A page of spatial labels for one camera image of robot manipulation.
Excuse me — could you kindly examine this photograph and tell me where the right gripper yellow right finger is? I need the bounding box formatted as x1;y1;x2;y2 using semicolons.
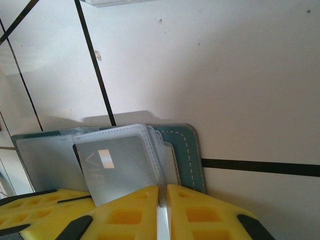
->
166;183;277;240

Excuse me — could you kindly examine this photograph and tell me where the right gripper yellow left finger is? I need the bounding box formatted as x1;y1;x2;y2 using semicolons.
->
56;185;161;240

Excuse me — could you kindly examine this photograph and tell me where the grey VIP credit card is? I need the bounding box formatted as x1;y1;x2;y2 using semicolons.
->
72;134;161;208

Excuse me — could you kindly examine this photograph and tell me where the teal leather card holder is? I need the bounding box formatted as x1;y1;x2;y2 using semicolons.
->
11;122;207;240

